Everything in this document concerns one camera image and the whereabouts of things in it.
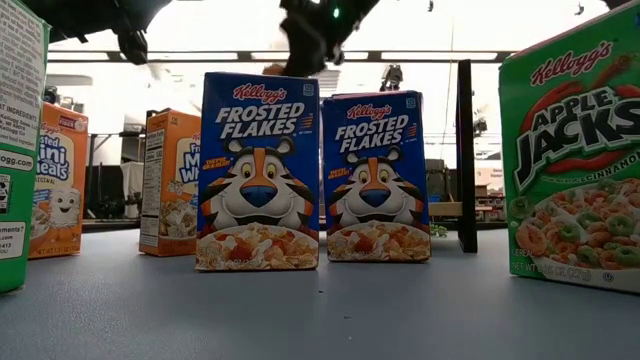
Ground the green Apple Jacks cereal box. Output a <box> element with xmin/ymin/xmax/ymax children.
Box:
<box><xmin>498</xmin><ymin>1</ymin><xmax>640</xmax><ymax>295</ymax></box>
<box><xmin>0</xmin><ymin>0</ymin><xmax>52</xmax><ymax>295</ymax></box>

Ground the black ceiling spotlight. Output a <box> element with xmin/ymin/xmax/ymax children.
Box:
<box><xmin>379</xmin><ymin>63</ymin><xmax>404</xmax><ymax>94</ymax></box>

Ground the white cloth covered table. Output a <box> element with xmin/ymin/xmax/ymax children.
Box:
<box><xmin>119</xmin><ymin>160</ymin><xmax>147</xmax><ymax>220</ymax></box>

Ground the brown cardboard box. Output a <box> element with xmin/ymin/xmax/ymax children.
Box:
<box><xmin>475</xmin><ymin>167</ymin><xmax>505</xmax><ymax>197</ymax></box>

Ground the long ceiling light fixture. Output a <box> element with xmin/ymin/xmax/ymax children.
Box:
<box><xmin>47</xmin><ymin>48</ymin><xmax>517</xmax><ymax>65</ymax></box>

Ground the blue Frosted Flakes cereal box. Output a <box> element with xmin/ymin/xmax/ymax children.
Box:
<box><xmin>194</xmin><ymin>71</ymin><xmax>322</xmax><ymax>272</ymax></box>
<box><xmin>321</xmin><ymin>90</ymin><xmax>432</xmax><ymax>264</ymax></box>

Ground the wooden cutting board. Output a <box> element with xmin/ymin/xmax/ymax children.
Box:
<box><xmin>144</xmin><ymin>58</ymin><xmax>480</xmax><ymax>255</ymax></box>

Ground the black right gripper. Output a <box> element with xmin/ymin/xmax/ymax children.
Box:
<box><xmin>280</xmin><ymin>14</ymin><xmax>369</xmax><ymax>78</ymax></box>

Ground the black table frame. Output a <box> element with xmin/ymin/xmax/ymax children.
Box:
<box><xmin>82</xmin><ymin>218</ymin><xmax>509</xmax><ymax>234</ymax></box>

